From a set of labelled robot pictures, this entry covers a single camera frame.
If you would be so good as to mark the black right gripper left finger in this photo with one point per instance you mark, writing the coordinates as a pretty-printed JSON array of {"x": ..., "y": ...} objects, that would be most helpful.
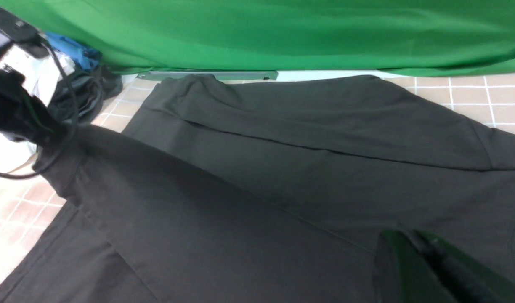
[{"x": 401, "y": 275}]

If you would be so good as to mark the green backdrop cloth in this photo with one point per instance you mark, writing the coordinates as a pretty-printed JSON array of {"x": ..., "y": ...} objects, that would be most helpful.
[{"x": 429, "y": 38}]

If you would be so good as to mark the dark gray long-sleeve shirt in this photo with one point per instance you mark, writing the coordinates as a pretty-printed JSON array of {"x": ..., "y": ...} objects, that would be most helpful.
[{"x": 264, "y": 193}]

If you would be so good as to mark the dark teal garment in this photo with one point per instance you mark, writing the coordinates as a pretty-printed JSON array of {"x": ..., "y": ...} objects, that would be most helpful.
[{"x": 91, "y": 89}]

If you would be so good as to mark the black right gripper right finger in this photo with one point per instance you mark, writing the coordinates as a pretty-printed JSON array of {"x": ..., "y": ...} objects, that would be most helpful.
[{"x": 467, "y": 279}]

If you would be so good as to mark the blue garment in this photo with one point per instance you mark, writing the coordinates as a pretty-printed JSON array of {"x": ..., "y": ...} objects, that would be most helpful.
[{"x": 85, "y": 57}]

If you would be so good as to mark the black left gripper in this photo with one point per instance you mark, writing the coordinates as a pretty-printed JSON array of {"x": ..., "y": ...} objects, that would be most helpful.
[{"x": 23, "y": 117}]

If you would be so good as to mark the white garment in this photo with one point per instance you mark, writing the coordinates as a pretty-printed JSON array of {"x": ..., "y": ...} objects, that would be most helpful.
[{"x": 43, "y": 79}]

